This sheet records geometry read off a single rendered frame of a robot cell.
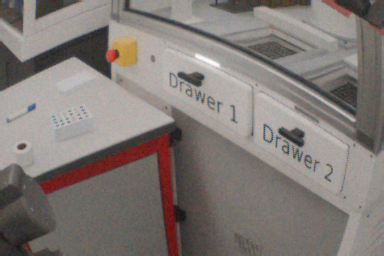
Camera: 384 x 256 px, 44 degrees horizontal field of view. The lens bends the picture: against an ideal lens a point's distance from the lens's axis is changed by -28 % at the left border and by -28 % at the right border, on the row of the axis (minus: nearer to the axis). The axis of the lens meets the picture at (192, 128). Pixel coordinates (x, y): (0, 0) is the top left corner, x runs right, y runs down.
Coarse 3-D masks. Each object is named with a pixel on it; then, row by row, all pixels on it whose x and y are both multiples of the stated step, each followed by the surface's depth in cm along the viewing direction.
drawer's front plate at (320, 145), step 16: (256, 96) 122; (256, 112) 124; (272, 112) 119; (288, 112) 115; (256, 128) 125; (272, 128) 121; (288, 128) 116; (304, 128) 112; (320, 128) 109; (272, 144) 122; (304, 144) 113; (320, 144) 108; (336, 144) 104; (288, 160) 119; (320, 160) 110; (336, 160) 105; (320, 176) 111; (336, 176) 106; (336, 192) 107
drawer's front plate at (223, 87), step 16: (176, 64) 142; (192, 64) 137; (208, 80) 134; (224, 80) 129; (240, 80) 127; (176, 96) 146; (192, 96) 141; (224, 96) 131; (240, 96) 127; (208, 112) 138; (224, 112) 133; (240, 112) 128; (240, 128) 130
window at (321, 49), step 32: (128, 0) 158; (160, 0) 145; (192, 0) 133; (224, 0) 124; (256, 0) 115; (288, 0) 106; (224, 32) 129; (256, 32) 119; (288, 32) 110; (320, 32) 102; (352, 32) 93; (288, 64) 115; (320, 64) 106; (352, 64) 96; (352, 96) 100
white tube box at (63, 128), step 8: (72, 112) 147; (80, 112) 147; (88, 112) 146; (56, 120) 144; (64, 120) 143; (80, 120) 143; (88, 120) 144; (56, 128) 140; (64, 128) 141; (72, 128) 142; (80, 128) 144; (88, 128) 145; (56, 136) 141; (64, 136) 142; (72, 136) 143
